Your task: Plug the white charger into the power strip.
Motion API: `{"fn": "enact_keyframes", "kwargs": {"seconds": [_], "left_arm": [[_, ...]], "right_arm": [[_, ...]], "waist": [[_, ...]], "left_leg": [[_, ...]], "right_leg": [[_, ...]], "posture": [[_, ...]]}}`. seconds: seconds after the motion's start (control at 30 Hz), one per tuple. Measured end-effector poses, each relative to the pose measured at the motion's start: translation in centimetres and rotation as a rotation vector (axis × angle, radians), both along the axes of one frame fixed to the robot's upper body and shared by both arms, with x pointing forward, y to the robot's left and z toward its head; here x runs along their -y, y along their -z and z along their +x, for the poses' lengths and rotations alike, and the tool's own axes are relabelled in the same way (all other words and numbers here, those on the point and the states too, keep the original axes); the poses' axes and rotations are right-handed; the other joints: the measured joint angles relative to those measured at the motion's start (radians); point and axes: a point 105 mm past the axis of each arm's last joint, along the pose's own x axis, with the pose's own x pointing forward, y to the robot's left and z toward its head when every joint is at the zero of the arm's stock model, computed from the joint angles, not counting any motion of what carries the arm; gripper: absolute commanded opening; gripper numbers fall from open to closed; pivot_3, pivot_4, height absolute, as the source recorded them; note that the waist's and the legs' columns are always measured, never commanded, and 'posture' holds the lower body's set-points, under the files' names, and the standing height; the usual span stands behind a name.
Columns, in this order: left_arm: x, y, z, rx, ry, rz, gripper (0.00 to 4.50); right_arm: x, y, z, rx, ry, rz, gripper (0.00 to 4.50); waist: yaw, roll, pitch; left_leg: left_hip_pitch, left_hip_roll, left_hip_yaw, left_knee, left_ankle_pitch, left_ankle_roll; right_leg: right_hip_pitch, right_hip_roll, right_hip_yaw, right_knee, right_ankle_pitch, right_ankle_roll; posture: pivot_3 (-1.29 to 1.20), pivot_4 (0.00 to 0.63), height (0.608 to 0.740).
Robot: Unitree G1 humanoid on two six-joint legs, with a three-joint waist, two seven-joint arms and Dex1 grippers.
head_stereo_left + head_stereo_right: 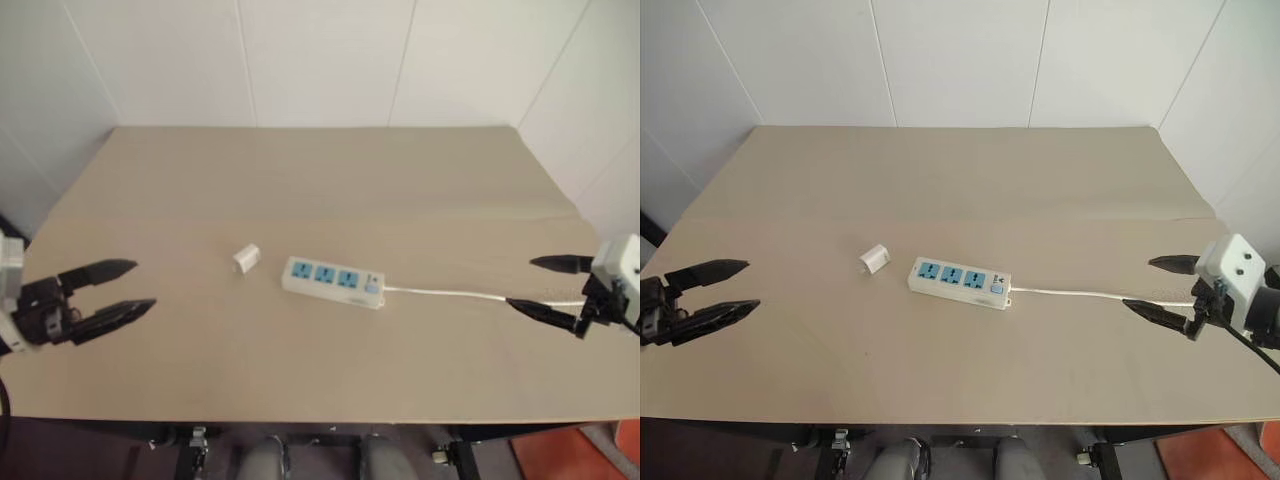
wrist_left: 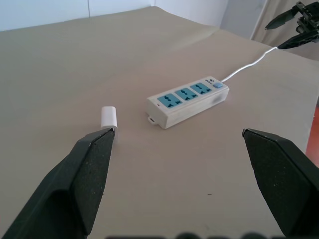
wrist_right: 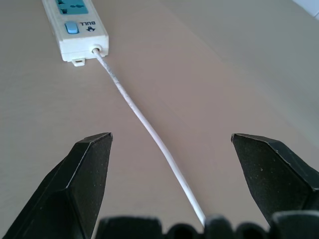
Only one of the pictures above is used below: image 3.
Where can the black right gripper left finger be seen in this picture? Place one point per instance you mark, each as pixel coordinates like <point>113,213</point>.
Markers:
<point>74,184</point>

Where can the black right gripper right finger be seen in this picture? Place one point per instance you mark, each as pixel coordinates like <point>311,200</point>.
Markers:
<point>271,174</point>

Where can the white power strip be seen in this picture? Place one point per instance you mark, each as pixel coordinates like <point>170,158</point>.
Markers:
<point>74,30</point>

